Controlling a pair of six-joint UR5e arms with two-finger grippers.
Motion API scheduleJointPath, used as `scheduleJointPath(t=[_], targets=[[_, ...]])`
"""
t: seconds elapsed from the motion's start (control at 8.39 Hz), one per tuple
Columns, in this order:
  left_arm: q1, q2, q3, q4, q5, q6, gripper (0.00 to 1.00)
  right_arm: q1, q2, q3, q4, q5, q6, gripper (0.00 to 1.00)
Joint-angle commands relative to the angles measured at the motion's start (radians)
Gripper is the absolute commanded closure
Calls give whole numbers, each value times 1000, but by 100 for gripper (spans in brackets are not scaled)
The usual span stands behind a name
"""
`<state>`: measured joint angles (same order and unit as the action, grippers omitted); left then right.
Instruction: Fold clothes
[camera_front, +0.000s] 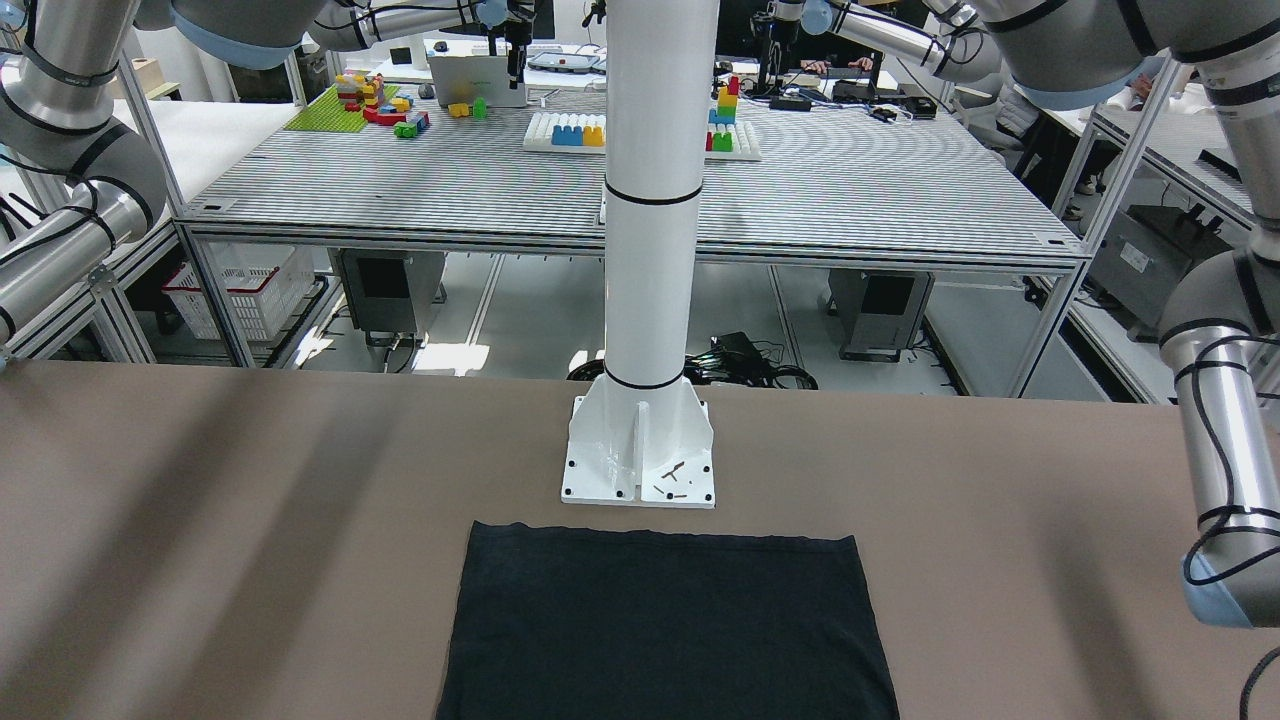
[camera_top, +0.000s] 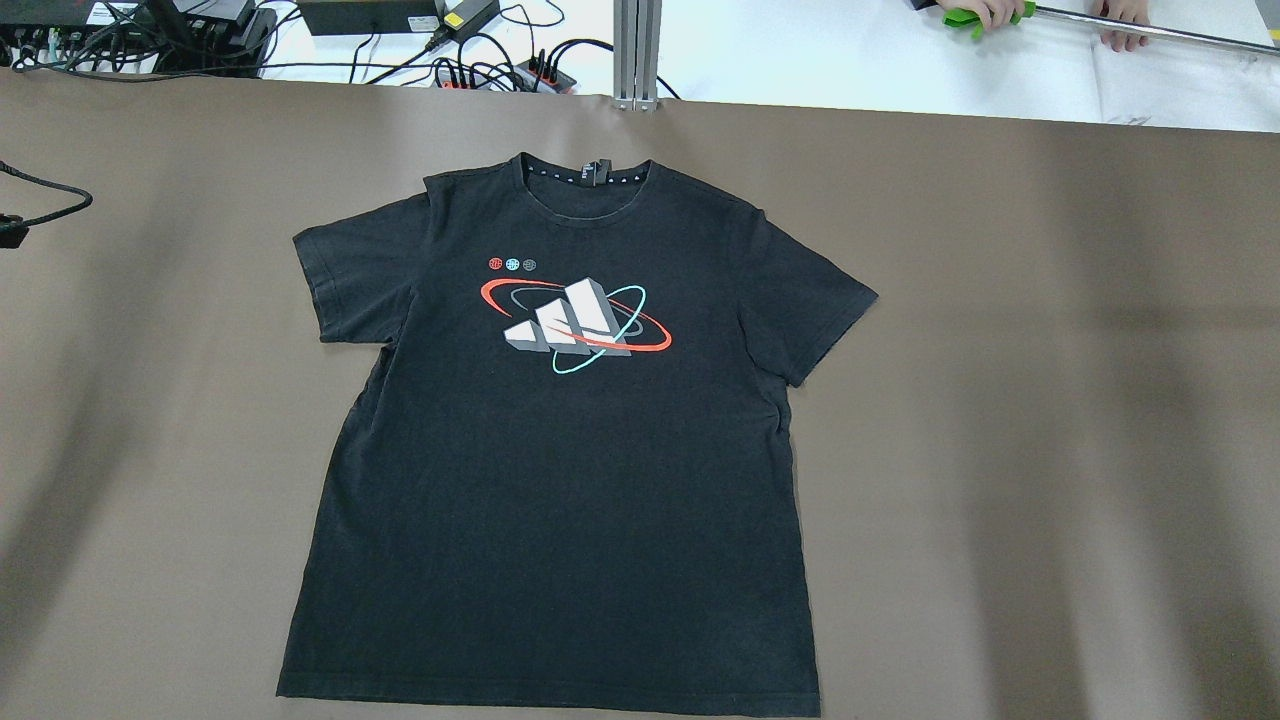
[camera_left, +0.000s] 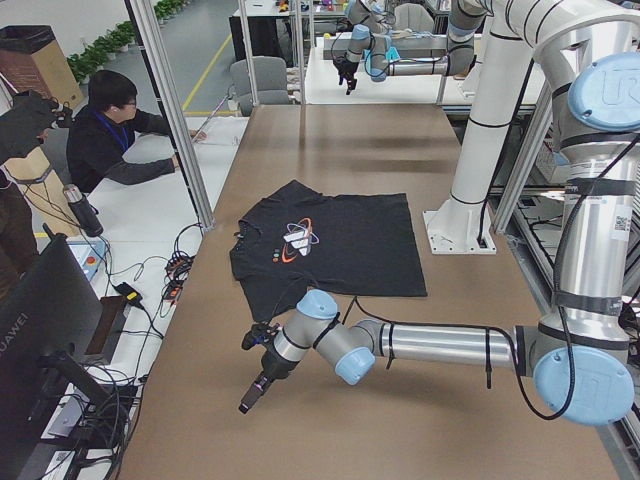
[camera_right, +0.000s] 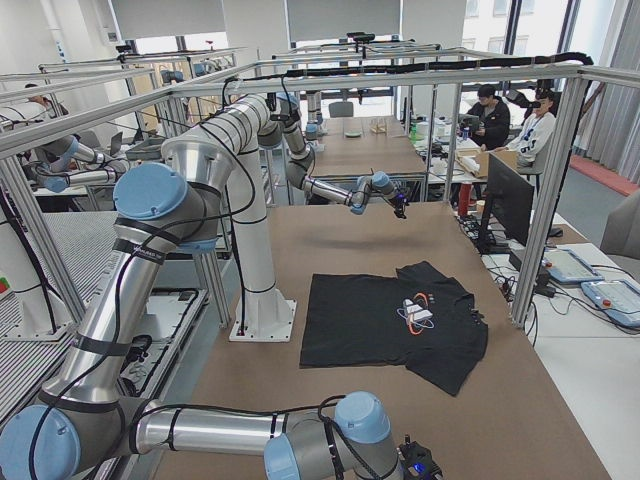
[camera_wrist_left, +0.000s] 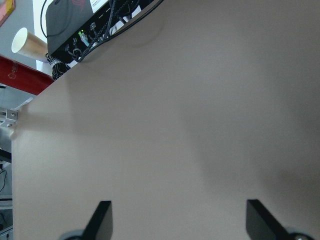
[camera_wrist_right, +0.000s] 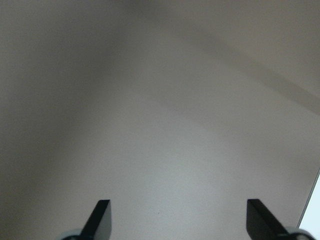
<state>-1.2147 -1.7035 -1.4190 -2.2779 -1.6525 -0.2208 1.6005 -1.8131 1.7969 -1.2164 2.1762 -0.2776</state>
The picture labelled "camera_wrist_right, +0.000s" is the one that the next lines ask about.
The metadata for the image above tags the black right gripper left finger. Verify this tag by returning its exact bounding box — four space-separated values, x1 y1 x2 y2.
79 199 112 240

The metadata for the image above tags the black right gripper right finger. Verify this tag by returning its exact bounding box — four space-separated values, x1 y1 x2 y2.
246 199 291 240

